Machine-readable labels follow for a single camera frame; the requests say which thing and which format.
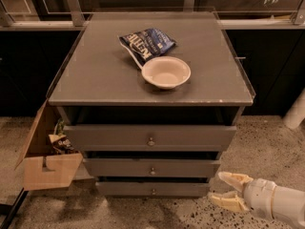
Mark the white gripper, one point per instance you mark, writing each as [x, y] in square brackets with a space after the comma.
[258, 196]

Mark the grey drawer cabinet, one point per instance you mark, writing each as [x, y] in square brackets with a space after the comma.
[101, 85]

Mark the grey drawer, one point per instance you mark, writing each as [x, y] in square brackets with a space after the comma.
[152, 189]
[144, 167]
[150, 138]

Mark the black floor bar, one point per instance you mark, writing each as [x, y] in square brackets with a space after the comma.
[10, 210]

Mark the cardboard box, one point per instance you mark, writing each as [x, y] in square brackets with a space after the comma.
[43, 168]

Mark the snack packets in box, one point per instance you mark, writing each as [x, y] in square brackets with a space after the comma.
[59, 141]

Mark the white cylinder post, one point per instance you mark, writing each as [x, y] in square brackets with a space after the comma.
[296, 114]

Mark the metal window rail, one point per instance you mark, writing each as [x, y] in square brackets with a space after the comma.
[231, 14]

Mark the grey top drawer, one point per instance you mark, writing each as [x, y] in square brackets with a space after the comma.
[150, 138]

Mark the blue chip bag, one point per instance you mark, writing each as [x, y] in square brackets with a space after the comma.
[146, 45]

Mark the grey bottom drawer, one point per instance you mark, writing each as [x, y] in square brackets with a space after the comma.
[152, 189]

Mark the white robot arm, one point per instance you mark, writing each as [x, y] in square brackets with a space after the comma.
[288, 206]

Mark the white paper bowl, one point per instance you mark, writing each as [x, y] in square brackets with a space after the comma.
[166, 72]

